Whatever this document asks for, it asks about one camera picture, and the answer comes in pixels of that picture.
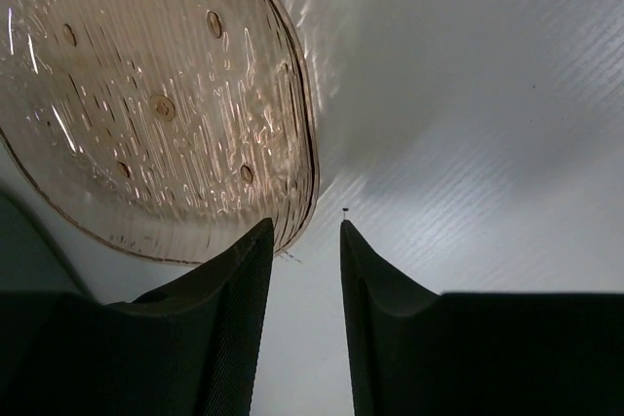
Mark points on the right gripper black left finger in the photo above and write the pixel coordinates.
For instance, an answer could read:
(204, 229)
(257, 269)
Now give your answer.
(189, 347)

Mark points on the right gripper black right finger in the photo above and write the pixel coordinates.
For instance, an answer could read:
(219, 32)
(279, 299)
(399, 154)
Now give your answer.
(415, 352)

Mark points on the grey plastic bin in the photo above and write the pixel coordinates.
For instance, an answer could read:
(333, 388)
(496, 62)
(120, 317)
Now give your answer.
(29, 262)

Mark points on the amber dotted glass plate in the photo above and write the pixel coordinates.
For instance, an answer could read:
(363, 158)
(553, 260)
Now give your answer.
(164, 129)

